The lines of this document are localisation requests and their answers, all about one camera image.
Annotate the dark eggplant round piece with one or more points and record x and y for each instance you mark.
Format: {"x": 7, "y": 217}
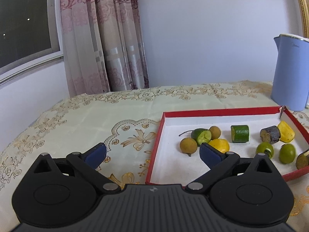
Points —
{"x": 302, "y": 160}

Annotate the green cucumber piece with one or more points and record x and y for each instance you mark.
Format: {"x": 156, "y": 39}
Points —
{"x": 239, "y": 133}
{"x": 200, "y": 135}

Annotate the pink floral curtain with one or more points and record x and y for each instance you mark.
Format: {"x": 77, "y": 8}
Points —
{"x": 103, "y": 46}

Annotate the blue electric kettle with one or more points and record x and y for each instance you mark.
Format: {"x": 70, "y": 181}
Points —
{"x": 290, "y": 83}

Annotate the round green tomato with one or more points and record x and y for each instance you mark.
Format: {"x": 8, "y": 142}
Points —
{"x": 287, "y": 153}

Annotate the red shallow cardboard box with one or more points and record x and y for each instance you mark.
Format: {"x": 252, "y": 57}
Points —
{"x": 168, "y": 165}

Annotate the large yellow fruit piece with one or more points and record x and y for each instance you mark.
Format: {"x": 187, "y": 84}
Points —
{"x": 286, "y": 132}

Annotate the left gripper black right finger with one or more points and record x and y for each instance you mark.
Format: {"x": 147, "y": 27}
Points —
{"x": 229, "y": 164}

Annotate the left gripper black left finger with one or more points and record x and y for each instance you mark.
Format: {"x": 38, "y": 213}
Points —
{"x": 77, "y": 171}

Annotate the dark eggplant chunk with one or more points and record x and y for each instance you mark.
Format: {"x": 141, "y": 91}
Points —
{"x": 270, "y": 134}

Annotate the brown longan fruit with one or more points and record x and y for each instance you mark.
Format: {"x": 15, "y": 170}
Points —
{"x": 215, "y": 132}
{"x": 188, "y": 146}

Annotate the gold picture frame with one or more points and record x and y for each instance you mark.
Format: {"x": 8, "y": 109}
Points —
{"x": 303, "y": 4}

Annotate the cream embroidered tablecloth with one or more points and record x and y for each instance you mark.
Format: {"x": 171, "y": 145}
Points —
{"x": 127, "y": 123}

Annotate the window with white frame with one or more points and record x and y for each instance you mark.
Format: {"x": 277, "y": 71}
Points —
{"x": 30, "y": 36}

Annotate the green tomato with stem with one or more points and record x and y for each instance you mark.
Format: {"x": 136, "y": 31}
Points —
{"x": 265, "y": 148}

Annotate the small yellow fruit piece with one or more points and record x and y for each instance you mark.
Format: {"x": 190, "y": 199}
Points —
{"x": 221, "y": 145}

